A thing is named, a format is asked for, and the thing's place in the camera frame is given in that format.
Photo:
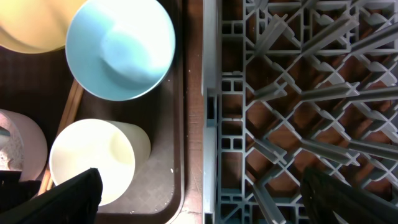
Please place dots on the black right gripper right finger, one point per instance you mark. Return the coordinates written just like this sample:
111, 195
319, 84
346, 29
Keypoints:
325, 198

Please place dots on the pale green plastic cup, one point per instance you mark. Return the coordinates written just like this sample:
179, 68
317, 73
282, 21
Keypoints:
118, 150

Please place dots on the pink bowl with food scraps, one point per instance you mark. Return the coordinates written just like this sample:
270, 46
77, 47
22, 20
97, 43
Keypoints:
23, 145

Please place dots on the yellow plastic plate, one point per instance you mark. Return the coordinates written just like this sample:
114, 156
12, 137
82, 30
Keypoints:
36, 26

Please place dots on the grey dishwasher rack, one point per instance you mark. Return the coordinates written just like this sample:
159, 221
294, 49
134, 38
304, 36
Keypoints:
290, 85

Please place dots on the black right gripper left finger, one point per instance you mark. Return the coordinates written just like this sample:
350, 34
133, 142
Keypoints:
74, 201

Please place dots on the light blue plastic bowl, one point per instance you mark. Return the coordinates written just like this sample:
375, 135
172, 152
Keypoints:
120, 50

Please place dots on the wooden chopstick left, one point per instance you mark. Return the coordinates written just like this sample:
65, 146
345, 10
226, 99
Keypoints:
66, 112

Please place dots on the wooden chopstick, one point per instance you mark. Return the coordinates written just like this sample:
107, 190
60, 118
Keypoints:
66, 112
74, 105

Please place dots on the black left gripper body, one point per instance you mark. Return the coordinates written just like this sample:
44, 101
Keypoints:
15, 192

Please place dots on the wooden chopstick right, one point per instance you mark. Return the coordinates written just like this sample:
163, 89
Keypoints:
74, 105

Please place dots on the dark brown serving tray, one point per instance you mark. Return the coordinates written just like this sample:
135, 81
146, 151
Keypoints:
38, 85

